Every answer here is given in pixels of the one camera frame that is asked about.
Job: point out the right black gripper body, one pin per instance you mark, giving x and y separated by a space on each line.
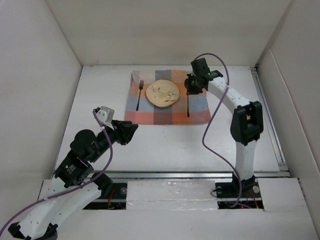
193 87

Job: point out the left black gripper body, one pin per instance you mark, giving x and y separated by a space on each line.
104 145

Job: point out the checkered orange blue cloth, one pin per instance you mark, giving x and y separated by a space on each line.
176 114

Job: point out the black metal spoon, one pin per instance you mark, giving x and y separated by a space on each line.
188 105

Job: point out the beige floral ceramic plate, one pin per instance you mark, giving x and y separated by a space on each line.
162 93

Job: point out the black metal fork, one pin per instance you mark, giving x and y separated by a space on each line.
140 87

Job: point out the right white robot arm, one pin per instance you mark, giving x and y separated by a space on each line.
247 116

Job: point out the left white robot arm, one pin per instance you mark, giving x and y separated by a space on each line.
74 184

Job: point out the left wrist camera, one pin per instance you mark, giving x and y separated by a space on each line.
104 115

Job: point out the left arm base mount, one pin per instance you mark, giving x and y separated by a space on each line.
115 200

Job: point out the aluminium front rail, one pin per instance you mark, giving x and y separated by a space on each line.
188 175

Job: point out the aluminium rail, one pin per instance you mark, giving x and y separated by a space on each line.
269 125
188 175

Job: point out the aluminium right side rail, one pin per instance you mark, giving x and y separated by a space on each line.
269 125

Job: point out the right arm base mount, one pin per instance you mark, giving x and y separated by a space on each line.
227 194

